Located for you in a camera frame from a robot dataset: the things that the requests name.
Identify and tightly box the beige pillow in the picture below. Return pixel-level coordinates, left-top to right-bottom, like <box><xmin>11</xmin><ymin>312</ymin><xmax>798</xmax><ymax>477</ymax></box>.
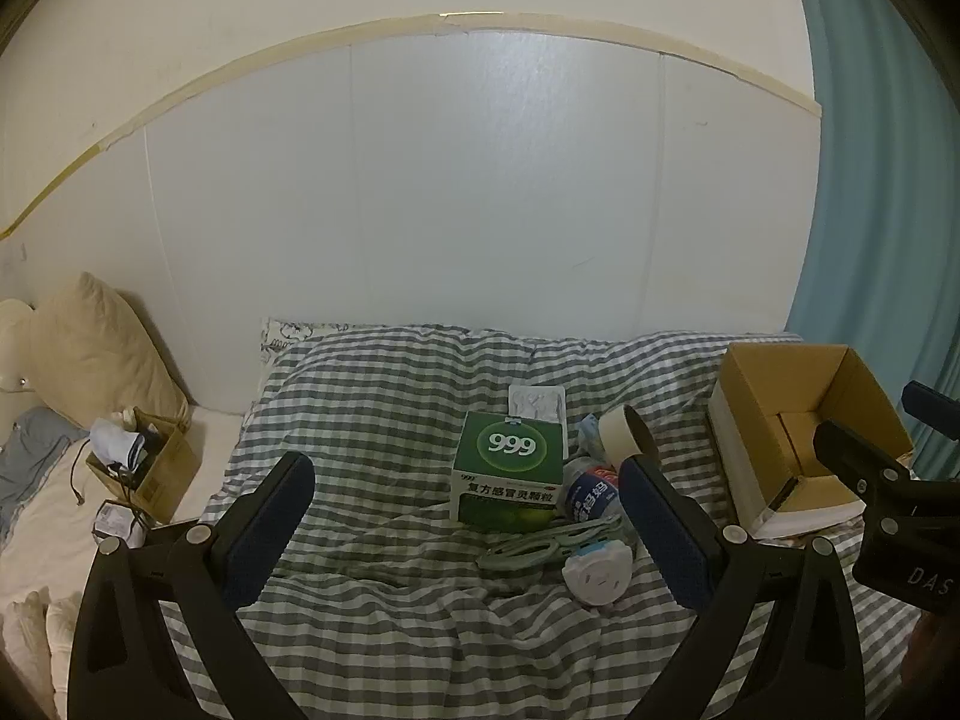
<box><xmin>30</xmin><ymin>272</ymin><xmax>190</xmax><ymax>428</ymax></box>

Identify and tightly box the large cardboard box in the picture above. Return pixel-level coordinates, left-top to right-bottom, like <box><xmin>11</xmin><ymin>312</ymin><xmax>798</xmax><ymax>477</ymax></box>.
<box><xmin>707</xmin><ymin>343</ymin><xmax>916</xmax><ymax>539</ymax></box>

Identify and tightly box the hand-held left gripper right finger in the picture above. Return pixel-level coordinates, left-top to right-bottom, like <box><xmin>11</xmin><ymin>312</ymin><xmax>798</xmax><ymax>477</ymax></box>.
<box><xmin>616</xmin><ymin>456</ymin><xmax>863</xmax><ymax>720</ymax></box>

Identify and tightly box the white fluffy cloth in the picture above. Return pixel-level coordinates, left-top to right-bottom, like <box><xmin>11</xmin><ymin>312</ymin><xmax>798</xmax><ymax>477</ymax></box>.
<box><xmin>0</xmin><ymin>591</ymin><xmax>77</xmax><ymax>720</ymax></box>

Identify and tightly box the small white packet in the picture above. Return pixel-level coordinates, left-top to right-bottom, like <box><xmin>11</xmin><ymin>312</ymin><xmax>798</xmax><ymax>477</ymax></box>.
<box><xmin>508</xmin><ymin>385</ymin><xmax>566</xmax><ymax>421</ymax></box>

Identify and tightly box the pale green cable bundle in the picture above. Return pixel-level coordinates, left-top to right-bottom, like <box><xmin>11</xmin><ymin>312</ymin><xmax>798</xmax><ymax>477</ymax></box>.
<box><xmin>478</xmin><ymin>514</ymin><xmax>627</xmax><ymax>571</ymax></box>

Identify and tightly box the small cluttered cardboard box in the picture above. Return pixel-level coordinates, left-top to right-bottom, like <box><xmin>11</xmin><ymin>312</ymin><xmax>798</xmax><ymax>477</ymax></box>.
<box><xmin>85</xmin><ymin>406</ymin><xmax>200</xmax><ymax>526</ymax></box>

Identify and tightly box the cream cushion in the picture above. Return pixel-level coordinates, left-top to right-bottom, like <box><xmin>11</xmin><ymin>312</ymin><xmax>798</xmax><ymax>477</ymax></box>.
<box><xmin>0</xmin><ymin>298</ymin><xmax>36</xmax><ymax>395</ymax></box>

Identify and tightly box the grey cloth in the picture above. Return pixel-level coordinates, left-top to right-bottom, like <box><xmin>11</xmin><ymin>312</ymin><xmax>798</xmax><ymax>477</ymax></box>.
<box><xmin>0</xmin><ymin>409</ymin><xmax>89</xmax><ymax>541</ymax></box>

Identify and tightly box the teal curtain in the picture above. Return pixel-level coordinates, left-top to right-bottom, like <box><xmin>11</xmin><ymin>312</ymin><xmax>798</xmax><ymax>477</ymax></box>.
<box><xmin>784</xmin><ymin>0</ymin><xmax>960</xmax><ymax>481</ymax></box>

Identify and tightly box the person's right forearm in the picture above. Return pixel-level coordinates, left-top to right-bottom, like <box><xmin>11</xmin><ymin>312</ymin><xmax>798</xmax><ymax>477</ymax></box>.
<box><xmin>902</xmin><ymin>610</ymin><xmax>960</xmax><ymax>707</ymax></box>

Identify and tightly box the green medicine box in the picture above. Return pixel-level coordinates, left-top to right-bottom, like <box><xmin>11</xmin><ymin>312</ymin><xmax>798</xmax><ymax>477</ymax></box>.
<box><xmin>450</xmin><ymin>411</ymin><xmax>565</xmax><ymax>527</ymax></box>

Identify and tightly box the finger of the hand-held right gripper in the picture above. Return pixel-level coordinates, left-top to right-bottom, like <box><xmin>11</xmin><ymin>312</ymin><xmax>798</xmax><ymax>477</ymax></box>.
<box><xmin>903</xmin><ymin>381</ymin><xmax>960</xmax><ymax>436</ymax></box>
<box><xmin>814</xmin><ymin>420</ymin><xmax>913</xmax><ymax>511</ymax></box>

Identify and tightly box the small white box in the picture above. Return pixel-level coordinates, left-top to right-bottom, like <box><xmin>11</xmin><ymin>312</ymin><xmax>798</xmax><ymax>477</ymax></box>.
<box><xmin>94</xmin><ymin>502</ymin><xmax>149</xmax><ymax>550</ymax></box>

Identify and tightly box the white bed sheet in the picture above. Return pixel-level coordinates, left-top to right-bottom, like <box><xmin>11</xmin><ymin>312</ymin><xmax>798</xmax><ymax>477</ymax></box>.
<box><xmin>0</xmin><ymin>405</ymin><xmax>248</xmax><ymax>720</ymax></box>

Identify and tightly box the cream tape roll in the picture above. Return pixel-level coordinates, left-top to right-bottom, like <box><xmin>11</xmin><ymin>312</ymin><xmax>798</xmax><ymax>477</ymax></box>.
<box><xmin>600</xmin><ymin>403</ymin><xmax>661</xmax><ymax>466</ymax></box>

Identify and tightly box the white patterned pillow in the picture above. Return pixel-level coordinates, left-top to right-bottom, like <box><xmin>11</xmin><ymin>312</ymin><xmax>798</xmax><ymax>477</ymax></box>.
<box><xmin>261</xmin><ymin>319</ymin><xmax>376</xmax><ymax>368</ymax></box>

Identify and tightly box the beige tape strip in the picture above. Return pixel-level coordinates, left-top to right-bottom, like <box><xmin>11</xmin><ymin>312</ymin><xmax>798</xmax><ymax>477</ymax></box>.
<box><xmin>0</xmin><ymin>11</ymin><xmax>824</xmax><ymax>239</ymax></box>

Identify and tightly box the grey checked blanket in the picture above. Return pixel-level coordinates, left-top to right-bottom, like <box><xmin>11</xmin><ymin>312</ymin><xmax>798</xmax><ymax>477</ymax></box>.
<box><xmin>161</xmin><ymin>326</ymin><xmax>923</xmax><ymax>720</ymax></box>

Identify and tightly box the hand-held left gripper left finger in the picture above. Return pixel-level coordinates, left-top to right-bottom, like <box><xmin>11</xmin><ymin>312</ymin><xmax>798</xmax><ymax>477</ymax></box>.
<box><xmin>67</xmin><ymin>452</ymin><xmax>316</xmax><ymax>720</ymax></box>

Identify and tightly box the plastic bottle with blue label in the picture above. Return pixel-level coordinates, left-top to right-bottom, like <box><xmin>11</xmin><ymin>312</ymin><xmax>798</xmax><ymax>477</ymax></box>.
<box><xmin>561</xmin><ymin>457</ymin><xmax>625</xmax><ymax>526</ymax></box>

